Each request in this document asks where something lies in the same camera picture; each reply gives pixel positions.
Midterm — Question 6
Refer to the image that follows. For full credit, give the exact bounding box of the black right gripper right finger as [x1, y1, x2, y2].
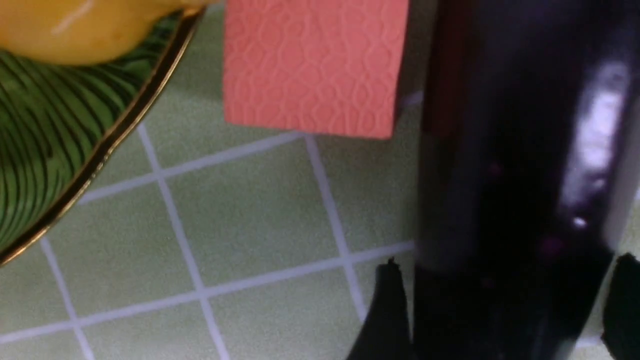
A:
[601, 253, 640, 360]

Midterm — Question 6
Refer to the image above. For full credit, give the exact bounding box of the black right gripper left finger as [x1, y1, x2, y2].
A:
[347, 257, 413, 360]

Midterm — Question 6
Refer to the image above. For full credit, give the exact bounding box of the purple toy eggplant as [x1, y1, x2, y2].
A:
[413, 0, 639, 360]

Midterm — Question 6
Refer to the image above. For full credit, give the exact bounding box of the yellow toy banana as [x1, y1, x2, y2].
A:
[0, 0, 212, 66]

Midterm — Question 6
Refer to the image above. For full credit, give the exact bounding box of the green checkered tablecloth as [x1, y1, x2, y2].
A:
[0, 0, 640, 360]

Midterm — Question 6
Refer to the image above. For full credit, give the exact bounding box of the orange foam cube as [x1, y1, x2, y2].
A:
[222, 0, 410, 139]

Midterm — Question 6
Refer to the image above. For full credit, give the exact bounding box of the green glass leaf plate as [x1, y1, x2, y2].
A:
[0, 7, 206, 265]

